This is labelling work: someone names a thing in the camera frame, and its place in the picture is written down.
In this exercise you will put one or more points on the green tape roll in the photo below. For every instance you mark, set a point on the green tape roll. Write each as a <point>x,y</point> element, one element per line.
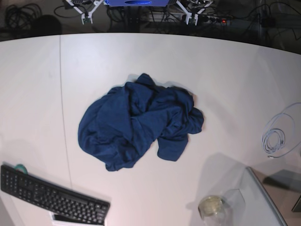
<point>21,168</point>

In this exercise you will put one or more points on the clear glass jar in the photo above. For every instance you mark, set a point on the clear glass jar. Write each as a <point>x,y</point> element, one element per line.
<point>212,211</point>

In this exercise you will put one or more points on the dark blue t-shirt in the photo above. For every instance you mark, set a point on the dark blue t-shirt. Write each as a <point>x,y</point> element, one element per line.
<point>119,128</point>

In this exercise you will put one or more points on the black computer keyboard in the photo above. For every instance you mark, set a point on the black computer keyboard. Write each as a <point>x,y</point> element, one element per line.
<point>61,201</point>

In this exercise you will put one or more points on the blue box with hole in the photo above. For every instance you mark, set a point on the blue box with hole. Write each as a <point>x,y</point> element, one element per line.
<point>156,3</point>

